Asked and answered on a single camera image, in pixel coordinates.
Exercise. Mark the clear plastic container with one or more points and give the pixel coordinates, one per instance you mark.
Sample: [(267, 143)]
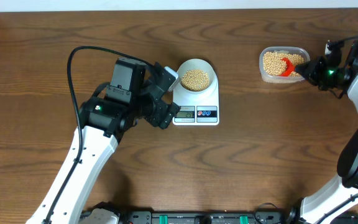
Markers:
[(287, 50)]

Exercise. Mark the soybeans in bowl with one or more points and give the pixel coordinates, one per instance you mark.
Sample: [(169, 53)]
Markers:
[(195, 80)]

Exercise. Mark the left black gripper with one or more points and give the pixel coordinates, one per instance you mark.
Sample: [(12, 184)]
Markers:
[(161, 113)]

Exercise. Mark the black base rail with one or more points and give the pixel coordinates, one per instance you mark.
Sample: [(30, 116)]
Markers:
[(144, 217)]

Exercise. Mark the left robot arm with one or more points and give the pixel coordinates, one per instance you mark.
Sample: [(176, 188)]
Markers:
[(135, 92)]

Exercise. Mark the pile of soybeans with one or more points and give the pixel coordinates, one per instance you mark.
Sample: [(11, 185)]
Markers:
[(273, 65)]

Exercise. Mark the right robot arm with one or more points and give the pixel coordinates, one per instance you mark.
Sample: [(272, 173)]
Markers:
[(341, 192)]

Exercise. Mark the white digital kitchen scale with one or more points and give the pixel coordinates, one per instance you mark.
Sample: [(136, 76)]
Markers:
[(196, 109)]

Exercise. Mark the red plastic measuring scoop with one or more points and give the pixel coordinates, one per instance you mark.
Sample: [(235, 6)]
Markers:
[(290, 68)]

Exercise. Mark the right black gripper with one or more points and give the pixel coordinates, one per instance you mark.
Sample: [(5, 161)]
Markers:
[(311, 73)]

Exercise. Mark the grey round bowl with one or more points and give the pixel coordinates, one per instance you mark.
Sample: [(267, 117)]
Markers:
[(196, 63)]

